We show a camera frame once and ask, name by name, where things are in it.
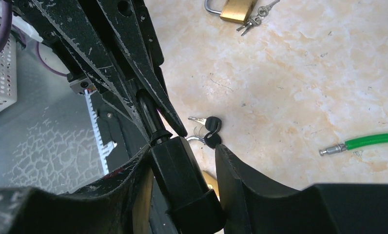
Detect brass padlock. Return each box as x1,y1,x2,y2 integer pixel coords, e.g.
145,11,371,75
204,0,257,24
186,136,220,200

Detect black u-lock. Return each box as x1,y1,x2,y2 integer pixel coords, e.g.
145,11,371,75
136,90,226,234

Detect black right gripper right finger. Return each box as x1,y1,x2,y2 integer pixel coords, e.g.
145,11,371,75
215,145,388,234

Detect green cable lock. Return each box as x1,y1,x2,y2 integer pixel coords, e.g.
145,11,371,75
319,133,388,156

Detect white perforated basket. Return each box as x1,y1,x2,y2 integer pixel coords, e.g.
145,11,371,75
0,36,18,112

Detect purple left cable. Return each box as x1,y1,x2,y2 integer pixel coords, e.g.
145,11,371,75
0,0,69,78

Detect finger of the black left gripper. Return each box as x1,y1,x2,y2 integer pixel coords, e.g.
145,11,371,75
98,0,187,137
15,0,151,140

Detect black headed keys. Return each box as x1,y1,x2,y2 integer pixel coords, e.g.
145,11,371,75
186,116,222,149

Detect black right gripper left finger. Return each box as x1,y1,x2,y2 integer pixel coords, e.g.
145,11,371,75
0,146,153,234

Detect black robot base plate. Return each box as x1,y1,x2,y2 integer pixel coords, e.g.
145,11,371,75
85,91,147,175

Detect silver padlock keys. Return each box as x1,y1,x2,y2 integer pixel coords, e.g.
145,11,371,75
236,0,280,36

